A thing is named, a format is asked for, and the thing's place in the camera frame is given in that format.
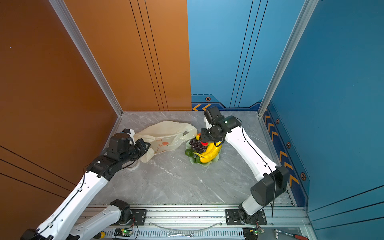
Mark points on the small right circuit board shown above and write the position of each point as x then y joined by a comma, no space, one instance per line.
252,233

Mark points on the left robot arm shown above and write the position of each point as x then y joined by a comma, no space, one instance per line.
123,150

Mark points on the green circuit board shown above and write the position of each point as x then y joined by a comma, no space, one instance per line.
122,233

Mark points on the aluminium rail frame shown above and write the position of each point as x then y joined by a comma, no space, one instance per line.
197,216

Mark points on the green avocado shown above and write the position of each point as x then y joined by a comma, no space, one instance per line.
190,153

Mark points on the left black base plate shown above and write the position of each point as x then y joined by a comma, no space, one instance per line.
135,216

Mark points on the clear tape roll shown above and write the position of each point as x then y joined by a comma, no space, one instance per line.
133,166

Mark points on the yellow black screwdriver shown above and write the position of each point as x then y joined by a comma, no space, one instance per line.
100,235

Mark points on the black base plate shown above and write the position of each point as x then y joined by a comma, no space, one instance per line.
135,216
240,217

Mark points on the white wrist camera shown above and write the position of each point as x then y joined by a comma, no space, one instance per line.
130,132
208,126

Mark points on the light green fruit plate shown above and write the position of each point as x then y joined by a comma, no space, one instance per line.
204,165

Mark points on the dark purple grape bunch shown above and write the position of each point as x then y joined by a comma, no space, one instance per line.
196,146

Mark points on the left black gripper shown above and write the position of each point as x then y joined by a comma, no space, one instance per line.
140,143

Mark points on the silver wrench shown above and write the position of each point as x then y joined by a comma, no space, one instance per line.
180,235

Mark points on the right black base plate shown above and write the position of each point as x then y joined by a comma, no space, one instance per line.
240,217

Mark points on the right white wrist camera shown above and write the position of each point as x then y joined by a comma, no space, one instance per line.
208,126

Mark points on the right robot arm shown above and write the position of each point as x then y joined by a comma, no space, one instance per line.
271,180

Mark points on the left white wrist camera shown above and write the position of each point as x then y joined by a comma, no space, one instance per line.
130,132

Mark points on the cream plastic bag orange print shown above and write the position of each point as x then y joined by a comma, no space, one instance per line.
165,136

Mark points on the red handled tool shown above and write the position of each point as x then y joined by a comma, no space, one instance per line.
295,236

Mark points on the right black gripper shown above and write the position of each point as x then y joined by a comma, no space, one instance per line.
203,136

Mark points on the yellow banana bunch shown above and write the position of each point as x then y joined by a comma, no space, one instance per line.
210,154

